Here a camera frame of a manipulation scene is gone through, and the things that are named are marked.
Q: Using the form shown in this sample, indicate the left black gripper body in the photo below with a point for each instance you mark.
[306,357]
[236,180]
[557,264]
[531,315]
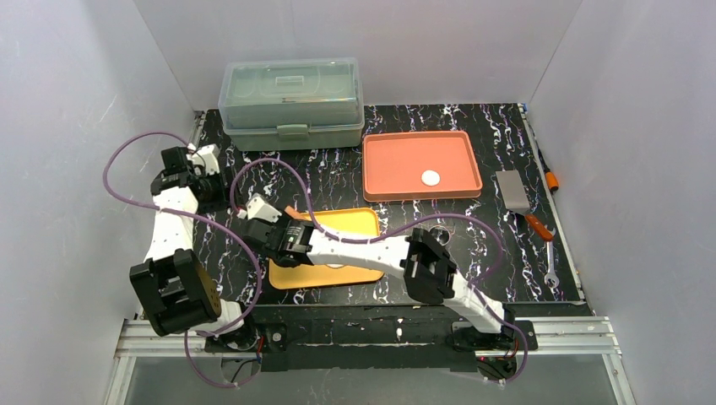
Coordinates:
[209,186]

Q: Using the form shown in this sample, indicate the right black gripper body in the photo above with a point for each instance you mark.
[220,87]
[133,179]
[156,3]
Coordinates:
[257,234]

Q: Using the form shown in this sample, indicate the metal scraper orange handle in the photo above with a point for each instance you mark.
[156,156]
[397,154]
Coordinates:
[515,200]

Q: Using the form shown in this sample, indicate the wooden dough roller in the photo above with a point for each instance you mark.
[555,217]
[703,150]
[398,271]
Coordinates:
[293,213]

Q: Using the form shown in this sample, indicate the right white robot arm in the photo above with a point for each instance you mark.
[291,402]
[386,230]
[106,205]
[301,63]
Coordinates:
[429,273]

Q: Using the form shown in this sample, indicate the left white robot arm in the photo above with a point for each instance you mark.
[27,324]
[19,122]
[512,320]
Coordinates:
[173,287]

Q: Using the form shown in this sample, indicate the yellow plastic tray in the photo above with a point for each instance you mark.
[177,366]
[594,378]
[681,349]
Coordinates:
[363,221]

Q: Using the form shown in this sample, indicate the green plastic storage box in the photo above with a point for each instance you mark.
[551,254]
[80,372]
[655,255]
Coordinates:
[293,105]

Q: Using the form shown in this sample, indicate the orange-red plastic tray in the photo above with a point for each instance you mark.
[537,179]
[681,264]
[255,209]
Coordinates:
[392,164]

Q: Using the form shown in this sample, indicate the flat round white wrapper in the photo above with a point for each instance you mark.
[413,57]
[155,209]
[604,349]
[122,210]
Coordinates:
[430,178]

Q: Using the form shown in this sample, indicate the small metal wrench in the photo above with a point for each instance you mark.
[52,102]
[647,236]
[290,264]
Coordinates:
[551,279]

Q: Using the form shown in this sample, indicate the orange black screwdriver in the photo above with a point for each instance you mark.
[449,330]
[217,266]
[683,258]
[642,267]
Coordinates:
[551,180]

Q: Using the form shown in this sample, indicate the aluminium front frame rail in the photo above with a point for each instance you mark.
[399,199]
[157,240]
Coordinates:
[389,360]

